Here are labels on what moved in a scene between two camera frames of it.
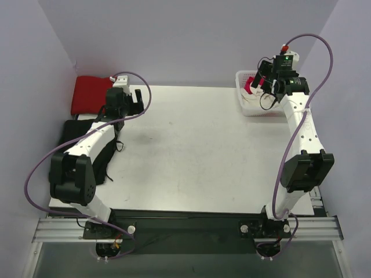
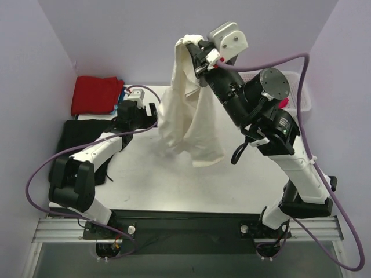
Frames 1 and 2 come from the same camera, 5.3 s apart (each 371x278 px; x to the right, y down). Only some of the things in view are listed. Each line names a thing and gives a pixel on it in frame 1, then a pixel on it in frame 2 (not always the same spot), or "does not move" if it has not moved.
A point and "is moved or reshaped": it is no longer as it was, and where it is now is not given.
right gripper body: x=263 y=76 → x=200 y=61
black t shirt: x=71 y=129 does not move
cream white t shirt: x=259 y=100 is moved or reshaped
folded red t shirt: x=89 y=95 does not move
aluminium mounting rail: x=72 y=230 does not move
